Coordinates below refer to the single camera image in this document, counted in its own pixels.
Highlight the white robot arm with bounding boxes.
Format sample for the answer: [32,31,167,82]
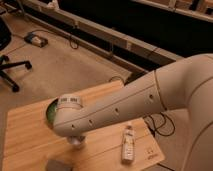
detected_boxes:
[53,53,213,171]

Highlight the grey sponge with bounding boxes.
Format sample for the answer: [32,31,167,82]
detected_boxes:
[46,160,73,171]

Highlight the green bowl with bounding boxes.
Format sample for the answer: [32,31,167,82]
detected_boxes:
[45,99,58,128]

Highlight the clear plastic bottle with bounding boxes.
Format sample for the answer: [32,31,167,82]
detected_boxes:
[121,123,135,164]

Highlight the grey floor power box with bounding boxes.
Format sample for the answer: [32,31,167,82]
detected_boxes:
[24,33,48,48]

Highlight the black office chair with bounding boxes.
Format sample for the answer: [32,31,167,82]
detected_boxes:
[0,17,32,92]

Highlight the black cable beside table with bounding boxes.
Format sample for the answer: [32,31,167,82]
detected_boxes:
[143,112,176,138]

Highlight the black floor cable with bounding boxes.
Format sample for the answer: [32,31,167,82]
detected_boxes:
[9,29,80,50]

